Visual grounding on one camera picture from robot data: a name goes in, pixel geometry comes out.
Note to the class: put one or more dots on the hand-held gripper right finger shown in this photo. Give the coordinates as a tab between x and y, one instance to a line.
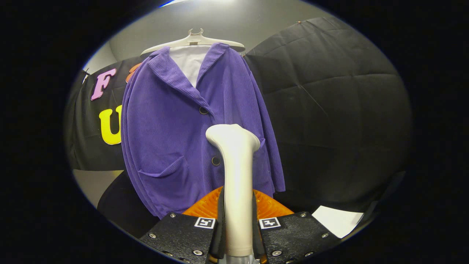
293	236

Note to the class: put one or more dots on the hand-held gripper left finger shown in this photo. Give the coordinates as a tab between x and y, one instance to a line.
183	236

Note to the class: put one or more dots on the white clothes hanger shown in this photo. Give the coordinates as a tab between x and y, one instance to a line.
190	39

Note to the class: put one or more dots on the white paper sheet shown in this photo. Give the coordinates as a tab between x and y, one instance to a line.
337	221

